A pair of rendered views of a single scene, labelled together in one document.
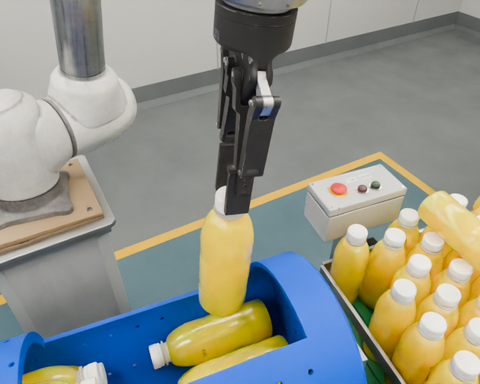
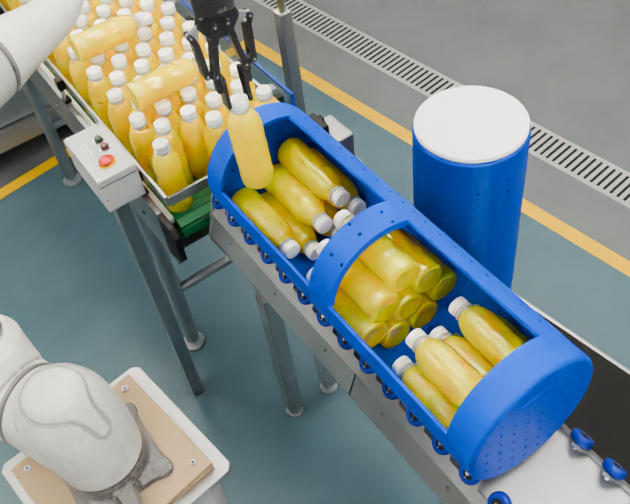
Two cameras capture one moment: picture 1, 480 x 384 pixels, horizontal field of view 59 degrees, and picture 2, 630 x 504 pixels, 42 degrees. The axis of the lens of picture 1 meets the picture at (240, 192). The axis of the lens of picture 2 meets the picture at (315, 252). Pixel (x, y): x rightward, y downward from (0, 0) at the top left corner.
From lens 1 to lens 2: 151 cm
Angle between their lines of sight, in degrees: 64
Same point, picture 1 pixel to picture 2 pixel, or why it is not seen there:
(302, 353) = (298, 117)
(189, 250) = not seen: outside the picture
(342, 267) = (180, 171)
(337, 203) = (125, 160)
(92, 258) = not seen: hidden behind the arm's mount
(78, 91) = (16, 331)
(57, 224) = (154, 407)
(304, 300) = (267, 115)
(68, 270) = not seen: hidden behind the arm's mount
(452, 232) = (167, 84)
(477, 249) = (184, 72)
